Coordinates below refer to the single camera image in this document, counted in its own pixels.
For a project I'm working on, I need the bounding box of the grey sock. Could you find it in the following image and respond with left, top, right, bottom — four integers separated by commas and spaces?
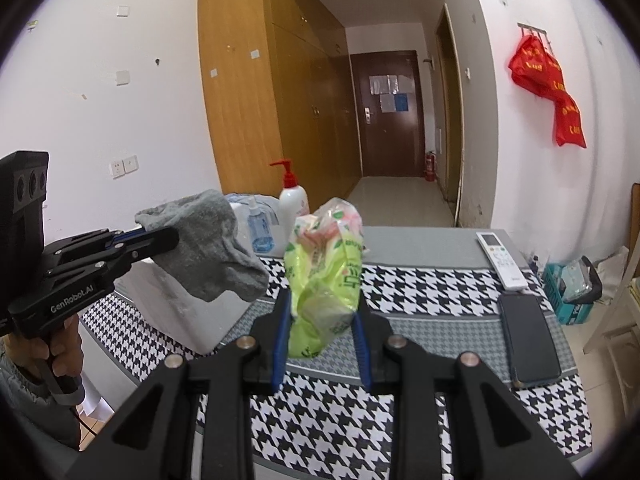
135, 189, 271, 303

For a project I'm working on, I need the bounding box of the dark smartphone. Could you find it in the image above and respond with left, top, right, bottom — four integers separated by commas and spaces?
497, 292, 563, 388

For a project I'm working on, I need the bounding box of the blue plastic basket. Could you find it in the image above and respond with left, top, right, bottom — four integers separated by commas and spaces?
542, 257, 603, 325

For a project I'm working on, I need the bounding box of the white lotion bottle red pump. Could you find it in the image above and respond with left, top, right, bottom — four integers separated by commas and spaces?
270, 160, 311, 233

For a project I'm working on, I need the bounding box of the dark brown door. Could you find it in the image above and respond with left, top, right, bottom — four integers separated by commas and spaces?
350, 50, 426, 178

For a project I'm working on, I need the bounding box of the metal wall hook rack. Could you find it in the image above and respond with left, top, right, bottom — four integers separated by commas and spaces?
517, 22, 550, 46

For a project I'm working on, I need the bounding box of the person's left forearm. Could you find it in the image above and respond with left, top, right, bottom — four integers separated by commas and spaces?
0, 352, 83, 453

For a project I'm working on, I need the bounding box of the red plastic bag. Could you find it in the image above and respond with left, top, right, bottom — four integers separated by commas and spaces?
552, 91, 587, 148
508, 34, 568, 96

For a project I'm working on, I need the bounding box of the white wall socket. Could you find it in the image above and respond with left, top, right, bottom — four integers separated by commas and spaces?
110, 155, 138, 178

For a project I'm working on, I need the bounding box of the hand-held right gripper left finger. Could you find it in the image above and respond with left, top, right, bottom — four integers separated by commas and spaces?
65, 287, 293, 480

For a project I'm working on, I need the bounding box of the wooden side door frame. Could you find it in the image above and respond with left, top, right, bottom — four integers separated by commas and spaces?
435, 4, 463, 206

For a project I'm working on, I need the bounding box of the white foam box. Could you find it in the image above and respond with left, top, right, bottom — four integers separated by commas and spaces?
117, 255, 273, 356

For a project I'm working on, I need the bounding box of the pink yellow item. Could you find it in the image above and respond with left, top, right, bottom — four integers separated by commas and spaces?
284, 197, 365, 361

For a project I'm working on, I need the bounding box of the person's left hand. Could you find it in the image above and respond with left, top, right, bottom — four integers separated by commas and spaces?
2, 317, 85, 392

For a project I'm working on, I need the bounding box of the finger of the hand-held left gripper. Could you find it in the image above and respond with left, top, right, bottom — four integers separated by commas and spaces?
55, 226, 180, 291
46, 227, 146, 263

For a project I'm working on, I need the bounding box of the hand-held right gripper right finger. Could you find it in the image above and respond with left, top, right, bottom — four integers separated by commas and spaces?
350, 305, 583, 480

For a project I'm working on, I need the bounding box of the clear bottle blue label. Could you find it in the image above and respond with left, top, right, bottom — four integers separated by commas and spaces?
247, 197, 276, 254

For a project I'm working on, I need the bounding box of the wooden wardrobe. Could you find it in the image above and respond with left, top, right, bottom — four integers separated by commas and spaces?
197, 0, 361, 206

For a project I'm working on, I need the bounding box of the houndstooth table cloth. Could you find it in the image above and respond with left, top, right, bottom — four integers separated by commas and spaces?
80, 225, 593, 480

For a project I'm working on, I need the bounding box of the white remote control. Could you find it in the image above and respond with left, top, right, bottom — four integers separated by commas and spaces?
475, 231, 528, 291

